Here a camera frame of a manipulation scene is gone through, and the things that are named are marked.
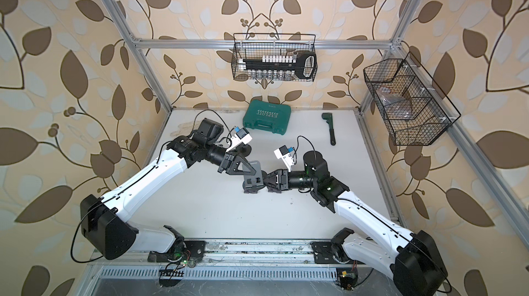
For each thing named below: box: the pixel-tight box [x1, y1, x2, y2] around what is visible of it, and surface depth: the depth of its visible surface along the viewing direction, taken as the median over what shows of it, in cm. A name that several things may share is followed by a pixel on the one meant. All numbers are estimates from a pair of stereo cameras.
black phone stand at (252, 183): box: [241, 160, 268, 194], surface depth 64 cm
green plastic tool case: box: [242, 99, 292, 136], surface depth 114 cm
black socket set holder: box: [238, 51, 319, 81], surface depth 86 cm
